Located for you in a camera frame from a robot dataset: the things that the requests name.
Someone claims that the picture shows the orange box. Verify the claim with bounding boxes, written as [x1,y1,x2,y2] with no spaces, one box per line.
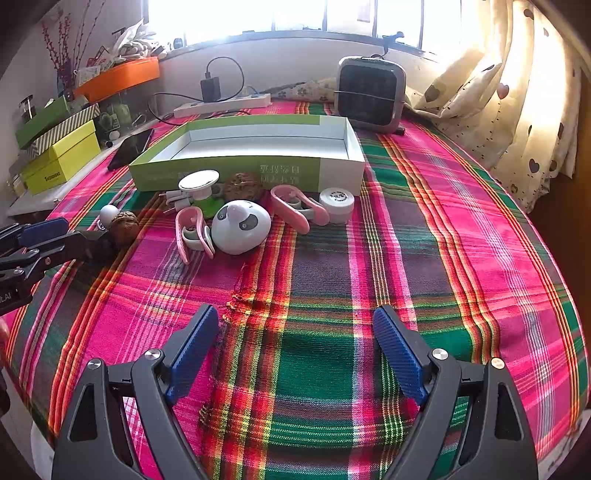
[74,56,161,104]

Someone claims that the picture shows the grey portable heater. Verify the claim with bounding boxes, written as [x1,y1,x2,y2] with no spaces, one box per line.
[333,55,408,134]

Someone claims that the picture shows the black charging cable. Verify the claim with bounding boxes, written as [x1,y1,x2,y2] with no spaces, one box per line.
[147,56,252,124]

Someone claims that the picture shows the red flower branches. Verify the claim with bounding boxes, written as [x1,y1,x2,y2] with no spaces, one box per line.
[39,9,100,88]

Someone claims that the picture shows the dark green box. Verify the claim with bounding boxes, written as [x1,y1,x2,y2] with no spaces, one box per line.
[15,96,88,149]

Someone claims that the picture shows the brown walnut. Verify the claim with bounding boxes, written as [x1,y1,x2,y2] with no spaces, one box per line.
[108,210,140,245]
[223,172,262,201]

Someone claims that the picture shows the black smartphone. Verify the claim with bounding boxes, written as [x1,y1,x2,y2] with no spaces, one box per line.
[107,128,155,172]

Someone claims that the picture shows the plaid blanket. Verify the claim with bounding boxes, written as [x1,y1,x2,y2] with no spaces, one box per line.
[0,99,583,480]

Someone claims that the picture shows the black charger adapter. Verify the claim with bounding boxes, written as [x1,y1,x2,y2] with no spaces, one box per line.
[200,69,222,102]

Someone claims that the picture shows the white power strip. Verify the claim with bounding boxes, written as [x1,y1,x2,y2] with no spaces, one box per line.
[173,92,272,118]

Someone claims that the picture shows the white panda toy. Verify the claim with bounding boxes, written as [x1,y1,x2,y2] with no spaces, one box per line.
[211,199,272,256]

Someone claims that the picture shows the white plastic bags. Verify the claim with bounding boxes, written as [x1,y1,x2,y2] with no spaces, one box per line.
[111,21,169,61]

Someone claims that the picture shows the pink clip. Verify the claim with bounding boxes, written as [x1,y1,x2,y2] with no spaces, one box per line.
[270,185,329,234]
[175,206,216,265]

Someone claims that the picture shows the cream heart-print curtain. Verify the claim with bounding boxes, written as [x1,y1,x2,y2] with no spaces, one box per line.
[406,0,583,213]

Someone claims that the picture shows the yellow box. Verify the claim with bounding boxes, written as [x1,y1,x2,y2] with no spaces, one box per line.
[21,120,102,195]

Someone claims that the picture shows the white round jar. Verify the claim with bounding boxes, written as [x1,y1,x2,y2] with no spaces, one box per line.
[320,187,355,225]

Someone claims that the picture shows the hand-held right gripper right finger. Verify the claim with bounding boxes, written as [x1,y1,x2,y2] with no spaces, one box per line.
[373,305,540,480]

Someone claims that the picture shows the floral cloth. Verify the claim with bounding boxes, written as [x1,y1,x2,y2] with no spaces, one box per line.
[270,76,340,104]

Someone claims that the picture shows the green and white cardboard box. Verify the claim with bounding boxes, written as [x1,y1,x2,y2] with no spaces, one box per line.
[128,114,366,193]

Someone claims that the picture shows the green figurine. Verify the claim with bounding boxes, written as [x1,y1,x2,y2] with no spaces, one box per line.
[99,104,132,134]

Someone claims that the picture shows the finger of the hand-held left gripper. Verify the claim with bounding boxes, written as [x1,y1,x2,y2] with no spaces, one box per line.
[0,231,89,289]
[0,218,71,254]

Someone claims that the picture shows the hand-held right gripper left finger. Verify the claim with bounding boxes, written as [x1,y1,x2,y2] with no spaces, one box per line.
[52,305,220,480]

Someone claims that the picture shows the wooden cabinet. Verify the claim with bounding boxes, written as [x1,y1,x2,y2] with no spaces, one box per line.
[526,175,591,287]

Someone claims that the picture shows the striped box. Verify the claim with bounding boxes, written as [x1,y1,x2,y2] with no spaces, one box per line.
[31,104,101,155]

